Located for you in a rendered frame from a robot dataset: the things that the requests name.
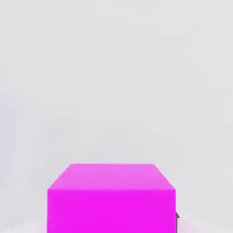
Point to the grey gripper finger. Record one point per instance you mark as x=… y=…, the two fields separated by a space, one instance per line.
x=177 y=223

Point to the small magenta cube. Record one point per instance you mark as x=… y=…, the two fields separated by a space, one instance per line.
x=111 y=209

